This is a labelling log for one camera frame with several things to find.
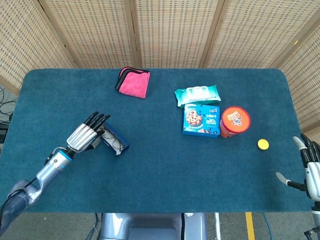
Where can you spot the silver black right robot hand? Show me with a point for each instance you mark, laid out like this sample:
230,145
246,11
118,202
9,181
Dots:
312,175

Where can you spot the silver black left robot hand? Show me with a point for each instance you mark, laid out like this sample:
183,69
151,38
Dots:
81,136

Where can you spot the black-framed eyeglasses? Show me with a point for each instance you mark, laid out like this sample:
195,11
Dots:
116,144

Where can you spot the dark blue glasses case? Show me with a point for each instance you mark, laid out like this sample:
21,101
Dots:
123,140

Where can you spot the grey robot base body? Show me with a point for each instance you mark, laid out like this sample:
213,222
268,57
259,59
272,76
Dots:
150,227

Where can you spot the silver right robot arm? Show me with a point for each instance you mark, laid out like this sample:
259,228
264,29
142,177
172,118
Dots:
316,220

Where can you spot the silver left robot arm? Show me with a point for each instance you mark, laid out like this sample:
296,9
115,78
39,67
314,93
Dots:
47,172

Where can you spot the yellow bottle cap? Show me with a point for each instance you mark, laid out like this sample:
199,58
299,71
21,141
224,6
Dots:
263,144

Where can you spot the folded pink microfiber cloth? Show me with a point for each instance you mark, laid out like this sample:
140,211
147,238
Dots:
135,85

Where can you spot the yellow floor tape strip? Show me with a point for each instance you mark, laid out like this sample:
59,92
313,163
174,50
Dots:
250,225

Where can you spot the teal blue table cloth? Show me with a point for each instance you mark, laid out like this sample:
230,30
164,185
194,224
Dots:
162,170

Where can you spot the orange instant noodle cup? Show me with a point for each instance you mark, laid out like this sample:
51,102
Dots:
235,118

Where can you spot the blue cookie box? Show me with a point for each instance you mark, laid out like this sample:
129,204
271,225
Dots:
200,120

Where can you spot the green wet wipes pack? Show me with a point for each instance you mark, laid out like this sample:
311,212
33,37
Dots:
197,93

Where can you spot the woven bamboo folding screen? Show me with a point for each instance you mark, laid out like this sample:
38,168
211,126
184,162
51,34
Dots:
175,32

